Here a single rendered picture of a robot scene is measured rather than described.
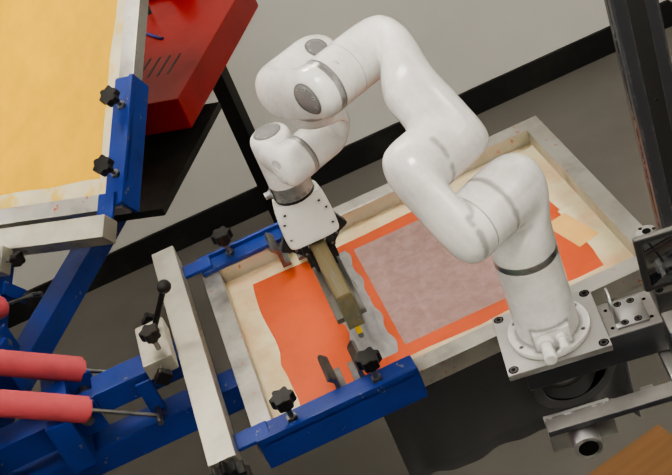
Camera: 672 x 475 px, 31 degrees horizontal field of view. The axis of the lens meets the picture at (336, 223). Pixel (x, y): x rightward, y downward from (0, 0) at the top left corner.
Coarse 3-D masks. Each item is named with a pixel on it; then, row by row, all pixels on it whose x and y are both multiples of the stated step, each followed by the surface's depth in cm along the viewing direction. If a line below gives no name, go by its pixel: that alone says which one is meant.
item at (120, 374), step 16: (176, 352) 227; (112, 368) 229; (128, 368) 227; (176, 368) 226; (96, 384) 227; (112, 384) 225; (128, 384) 225; (160, 384) 227; (96, 400) 225; (112, 400) 226; (128, 400) 227
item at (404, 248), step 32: (416, 224) 248; (352, 256) 247; (384, 256) 243; (416, 256) 239; (448, 256) 236; (256, 288) 249; (288, 288) 245; (320, 288) 242; (384, 288) 235; (288, 320) 237; (320, 320) 234
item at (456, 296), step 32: (576, 256) 223; (416, 288) 232; (448, 288) 228; (480, 288) 225; (384, 320) 227; (416, 320) 224; (448, 320) 221; (480, 320) 218; (288, 352) 229; (320, 352) 226; (416, 352) 217; (320, 384) 219
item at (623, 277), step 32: (512, 128) 257; (544, 128) 253; (480, 160) 256; (576, 160) 241; (384, 192) 255; (576, 192) 238; (608, 192) 229; (352, 224) 255; (608, 224) 225; (640, 224) 219; (256, 256) 253; (224, 288) 246; (576, 288) 211; (608, 288) 210; (224, 320) 238; (448, 352) 209; (480, 352) 209; (256, 384) 220; (256, 416) 213
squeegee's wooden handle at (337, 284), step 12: (324, 240) 222; (312, 252) 224; (324, 252) 218; (324, 264) 216; (336, 264) 215; (324, 276) 214; (336, 276) 211; (336, 288) 209; (348, 288) 208; (336, 300) 207; (348, 300) 207; (348, 312) 208; (360, 312) 209; (348, 324) 210; (360, 324) 210
